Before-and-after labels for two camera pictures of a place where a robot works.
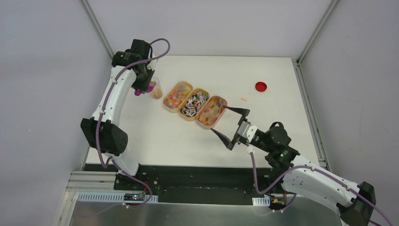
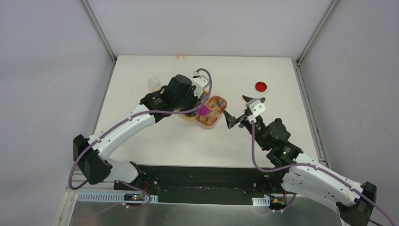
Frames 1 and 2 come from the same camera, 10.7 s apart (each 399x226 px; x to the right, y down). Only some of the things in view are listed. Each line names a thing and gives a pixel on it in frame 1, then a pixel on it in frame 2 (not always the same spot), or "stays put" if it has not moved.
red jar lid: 260,86 stays put
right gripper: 227,142 -> 231,120
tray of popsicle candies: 211,112 stays put
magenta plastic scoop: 152,84 -> 203,110
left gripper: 142,83 -> 193,99
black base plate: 202,185 stays put
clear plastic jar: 157,92 stays put
